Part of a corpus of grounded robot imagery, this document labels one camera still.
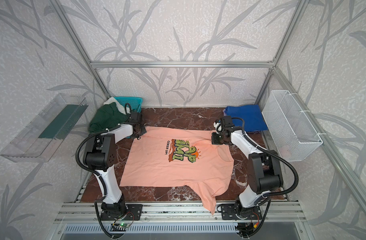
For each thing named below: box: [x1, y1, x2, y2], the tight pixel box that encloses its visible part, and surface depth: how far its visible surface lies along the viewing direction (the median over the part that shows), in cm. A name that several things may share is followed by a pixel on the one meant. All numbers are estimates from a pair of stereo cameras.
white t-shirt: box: [103, 97, 130, 113], surface depth 118 cm
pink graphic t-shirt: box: [120, 127, 234, 215], surface depth 93 cm
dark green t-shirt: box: [89, 102, 131, 132], surface depth 107 cm
